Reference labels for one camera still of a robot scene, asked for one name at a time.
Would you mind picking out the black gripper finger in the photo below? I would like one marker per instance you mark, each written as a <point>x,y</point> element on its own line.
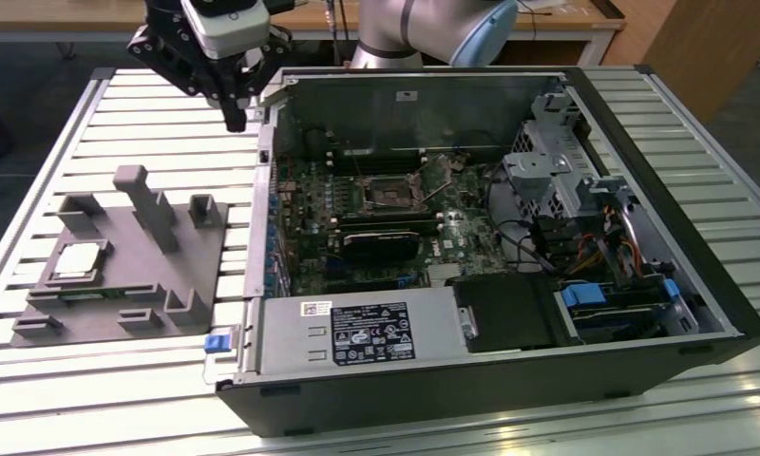
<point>262,66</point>
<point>163,62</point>

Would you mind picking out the silver CPU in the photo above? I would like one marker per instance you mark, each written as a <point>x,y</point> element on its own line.
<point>77,259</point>

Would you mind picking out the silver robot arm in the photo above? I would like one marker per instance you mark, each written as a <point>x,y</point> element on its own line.
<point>386,28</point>

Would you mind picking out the CPU socket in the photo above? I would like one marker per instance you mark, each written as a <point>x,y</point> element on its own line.
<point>392,195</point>

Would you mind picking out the wooden desk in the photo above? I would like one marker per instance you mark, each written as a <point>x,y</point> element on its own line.
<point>69,21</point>

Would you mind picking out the black RAM slot bank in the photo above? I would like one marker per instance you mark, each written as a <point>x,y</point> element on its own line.
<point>386,222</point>
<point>380,164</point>

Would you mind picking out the black graphics card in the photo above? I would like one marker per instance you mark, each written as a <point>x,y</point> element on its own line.
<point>380,247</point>

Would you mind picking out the grey parts rack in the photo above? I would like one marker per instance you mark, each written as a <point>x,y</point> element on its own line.
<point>119,266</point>

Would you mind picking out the black expansion slot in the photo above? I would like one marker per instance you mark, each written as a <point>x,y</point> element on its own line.
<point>361,286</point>

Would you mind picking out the green motherboard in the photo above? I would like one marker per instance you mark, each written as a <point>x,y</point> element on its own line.
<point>474,240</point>

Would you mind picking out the silver drive cage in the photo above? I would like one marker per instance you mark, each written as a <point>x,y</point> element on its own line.
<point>532,190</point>

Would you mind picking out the blue board connector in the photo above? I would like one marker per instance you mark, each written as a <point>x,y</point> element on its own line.
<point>405,281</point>

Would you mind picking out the green RAM stick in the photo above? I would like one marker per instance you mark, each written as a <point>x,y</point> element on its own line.
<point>91,295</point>

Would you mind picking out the silver chipset heatsink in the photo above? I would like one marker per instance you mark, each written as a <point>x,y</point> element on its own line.
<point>446,274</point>

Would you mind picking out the silver power supply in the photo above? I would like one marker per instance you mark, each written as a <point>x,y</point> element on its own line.
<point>290,342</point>

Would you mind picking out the blue case latch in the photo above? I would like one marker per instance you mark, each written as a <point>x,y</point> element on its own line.
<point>218,343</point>

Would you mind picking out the wooden cabinet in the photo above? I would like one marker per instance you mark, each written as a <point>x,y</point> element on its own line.
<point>702,47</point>

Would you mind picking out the blue disk carrier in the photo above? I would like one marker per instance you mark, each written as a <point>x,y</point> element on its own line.
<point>582,295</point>

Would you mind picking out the black PC case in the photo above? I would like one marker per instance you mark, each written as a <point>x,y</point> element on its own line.
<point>481,399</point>

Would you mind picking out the blue plastic clip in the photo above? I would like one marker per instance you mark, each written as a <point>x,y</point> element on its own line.
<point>669,290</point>

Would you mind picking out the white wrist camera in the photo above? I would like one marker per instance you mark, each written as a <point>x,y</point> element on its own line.
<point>227,28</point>

